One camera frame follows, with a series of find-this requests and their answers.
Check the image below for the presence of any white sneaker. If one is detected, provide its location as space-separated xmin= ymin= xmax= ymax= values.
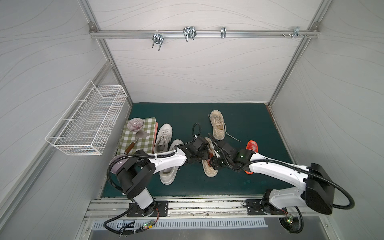
xmin=154 ymin=124 xmax=173 ymax=153
xmin=160 ymin=140 xmax=183 ymax=185

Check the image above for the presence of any red orange insole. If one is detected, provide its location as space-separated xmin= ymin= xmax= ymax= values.
xmin=244 ymin=140 xmax=259 ymax=176

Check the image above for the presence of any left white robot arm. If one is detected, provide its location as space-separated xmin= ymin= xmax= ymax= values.
xmin=106 ymin=137 xmax=210 ymax=210

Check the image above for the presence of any white sneaker front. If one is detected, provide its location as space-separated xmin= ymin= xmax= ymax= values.
xmin=160 ymin=140 xmax=183 ymax=185

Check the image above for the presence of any metal clip hook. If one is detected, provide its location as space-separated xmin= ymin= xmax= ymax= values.
xmin=221 ymin=27 xmax=227 ymax=39

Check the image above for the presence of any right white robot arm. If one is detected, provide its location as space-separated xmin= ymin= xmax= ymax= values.
xmin=213 ymin=141 xmax=355 ymax=215

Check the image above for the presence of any purple saucepan wooden handle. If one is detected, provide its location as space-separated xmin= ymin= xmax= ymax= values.
xmin=110 ymin=139 xmax=138 ymax=174

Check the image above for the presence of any metal u-bolt hook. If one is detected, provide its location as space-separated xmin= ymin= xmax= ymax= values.
xmin=152 ymin=33 xmax=164 ymax=51
xmin=183 ymin=27 xmax=197 ymax=42

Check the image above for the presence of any white sneaker rear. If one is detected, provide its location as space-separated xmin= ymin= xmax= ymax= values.
xmin=154 ymin=124 xmax=173 ymax=153

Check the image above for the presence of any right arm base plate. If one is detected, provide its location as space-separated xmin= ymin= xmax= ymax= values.
xmin=242 ymin=199 xmax=287 ymax=216

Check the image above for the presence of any metal U-bolt hook left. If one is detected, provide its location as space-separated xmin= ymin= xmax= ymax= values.
xmin=152 ymin=33 xmax=164 ymax=51

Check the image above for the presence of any white slotted cable duct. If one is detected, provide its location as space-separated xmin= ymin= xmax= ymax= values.
xmin=92 ymin=218 xmax=268 ymax=231

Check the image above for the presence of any white wire basket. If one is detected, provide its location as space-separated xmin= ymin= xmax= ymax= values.
xmin=45 ymin=80 xmax=127 ymax=156

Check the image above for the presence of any metal U-bolt hook middle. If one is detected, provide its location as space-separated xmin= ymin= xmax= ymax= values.
xmin=183 ymin=27 xmax=197 ymax=42

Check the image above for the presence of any metal bracket hook right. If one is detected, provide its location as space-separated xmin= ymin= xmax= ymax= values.
xmin=282 ymin=27 xmax=309 ymax=39

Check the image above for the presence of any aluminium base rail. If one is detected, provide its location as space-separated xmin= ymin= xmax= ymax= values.
xmin=83 ymin=196 xmax=331 ymax=221

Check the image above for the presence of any beige lace sneaker with laces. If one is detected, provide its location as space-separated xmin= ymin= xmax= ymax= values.
xmin=209 ymin=110 xmax=240 ymax=142

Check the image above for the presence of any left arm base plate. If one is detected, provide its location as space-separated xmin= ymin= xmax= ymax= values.
xmin=127 ymin=200 xmax=169 ymax=218

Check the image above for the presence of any metal crossbar rail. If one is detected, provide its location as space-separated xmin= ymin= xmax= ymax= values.
xmin=90 ymin=29 xmax=321 ymax=39

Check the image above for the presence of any green checkered cloth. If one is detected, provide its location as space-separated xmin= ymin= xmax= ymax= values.
xmin=118 ymin=117 xmax=158 ymax=154

